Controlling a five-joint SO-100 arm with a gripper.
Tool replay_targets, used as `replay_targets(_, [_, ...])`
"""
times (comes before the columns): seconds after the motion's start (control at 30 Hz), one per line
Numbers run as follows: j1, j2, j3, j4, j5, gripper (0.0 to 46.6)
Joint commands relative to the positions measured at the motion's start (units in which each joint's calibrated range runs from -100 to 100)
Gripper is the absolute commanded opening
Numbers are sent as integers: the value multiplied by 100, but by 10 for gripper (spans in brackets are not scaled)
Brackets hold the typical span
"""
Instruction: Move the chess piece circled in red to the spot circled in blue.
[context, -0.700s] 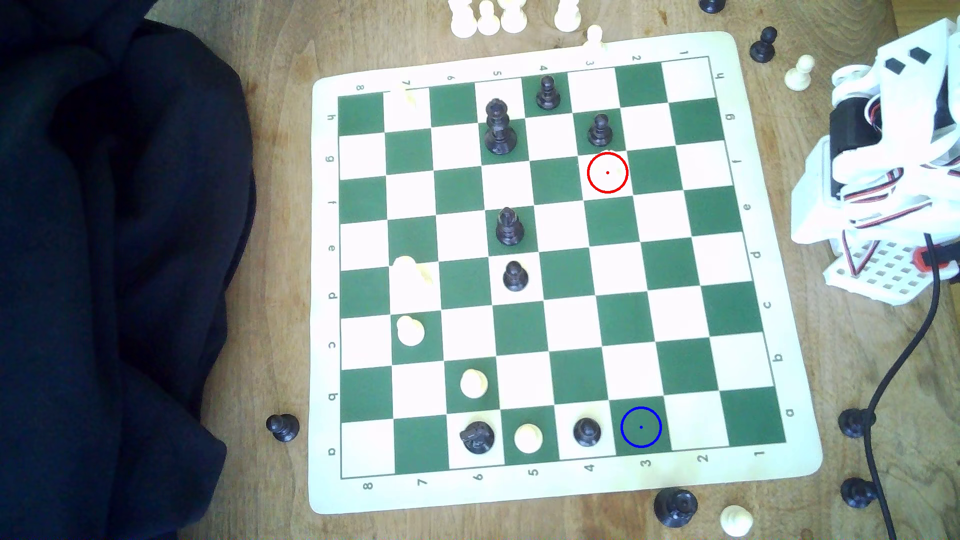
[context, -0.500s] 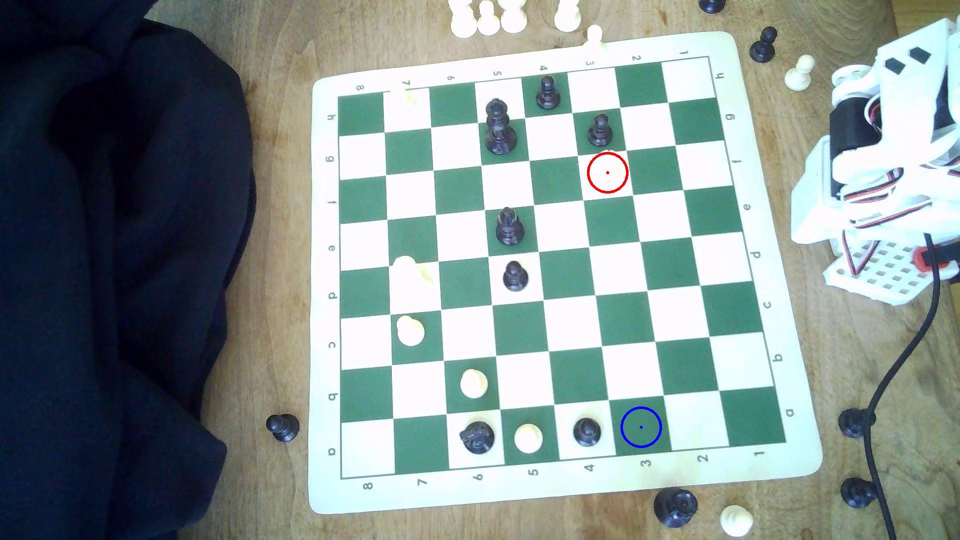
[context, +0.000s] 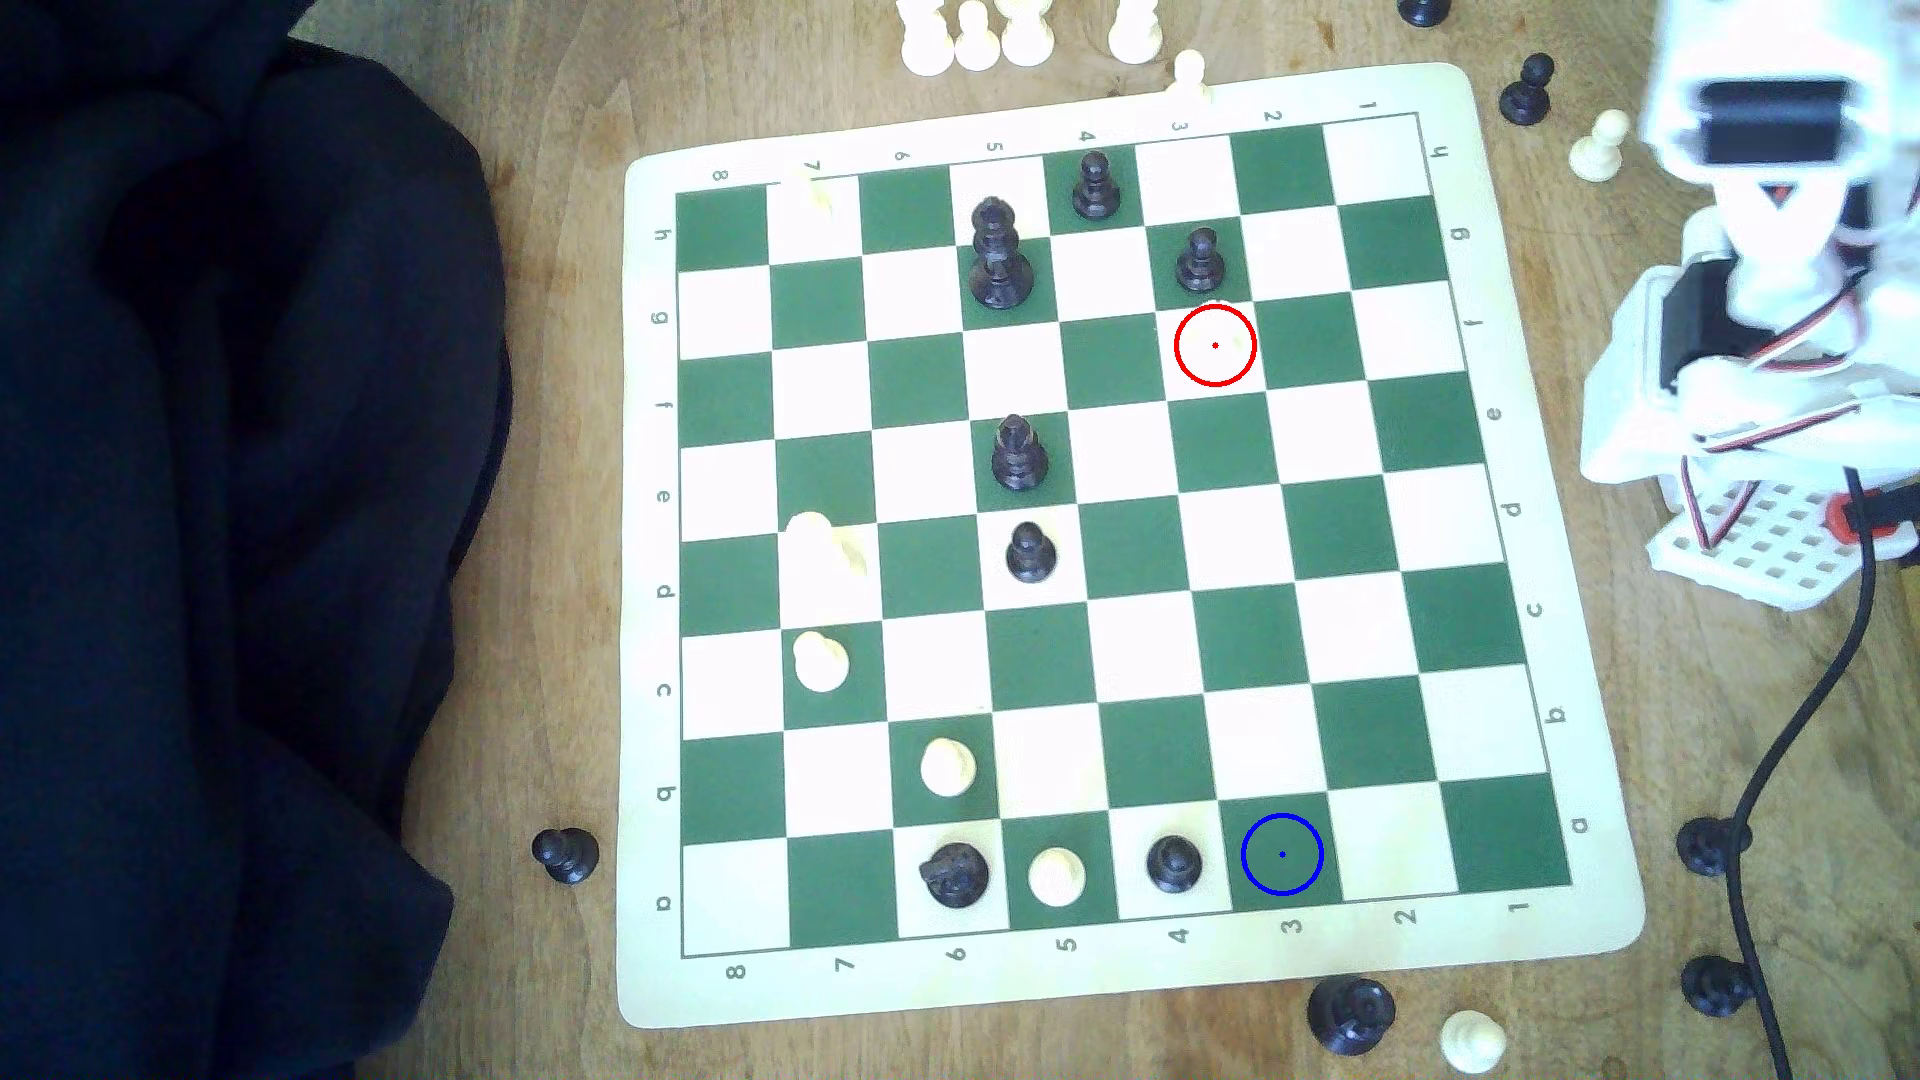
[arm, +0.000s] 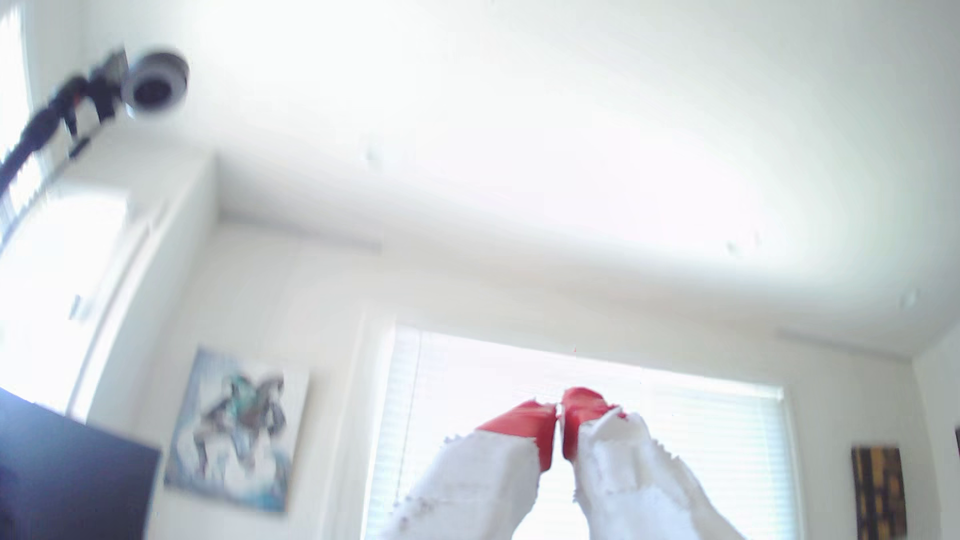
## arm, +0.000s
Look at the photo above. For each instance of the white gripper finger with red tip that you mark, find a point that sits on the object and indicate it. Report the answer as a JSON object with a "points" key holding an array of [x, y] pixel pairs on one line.
{"points": [[480, 480], [630, 480]]}

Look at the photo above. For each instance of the blue white canvas painting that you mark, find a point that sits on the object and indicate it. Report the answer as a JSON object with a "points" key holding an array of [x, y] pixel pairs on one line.
{"points": [[236, 427]]}

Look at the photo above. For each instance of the round grey webcam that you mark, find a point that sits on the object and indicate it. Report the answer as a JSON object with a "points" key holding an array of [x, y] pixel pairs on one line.
{"points": [[155, 82]]}

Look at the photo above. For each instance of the dark flat screen monitor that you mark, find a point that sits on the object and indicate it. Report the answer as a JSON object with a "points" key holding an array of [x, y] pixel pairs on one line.
{"points": [[67, 480]]}

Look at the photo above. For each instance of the dark yellow wall art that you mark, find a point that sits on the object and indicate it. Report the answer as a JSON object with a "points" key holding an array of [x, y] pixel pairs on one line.
{"points": [[879, 491]]}

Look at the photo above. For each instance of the white window blinds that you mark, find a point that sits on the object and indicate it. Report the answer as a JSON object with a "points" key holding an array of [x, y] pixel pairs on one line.
{"points": [[697, 450]]}

